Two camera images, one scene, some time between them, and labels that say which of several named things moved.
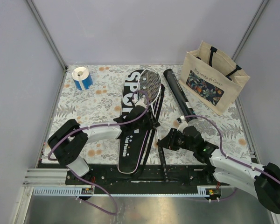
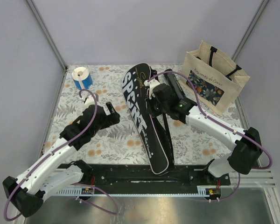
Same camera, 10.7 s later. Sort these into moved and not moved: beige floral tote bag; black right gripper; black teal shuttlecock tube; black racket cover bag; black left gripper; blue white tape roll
Moved: black right gripper; black racket cover bag; black left gripper
Not moved: black teal shuttlecock tube; blue white tape roll; beige floral tote bag
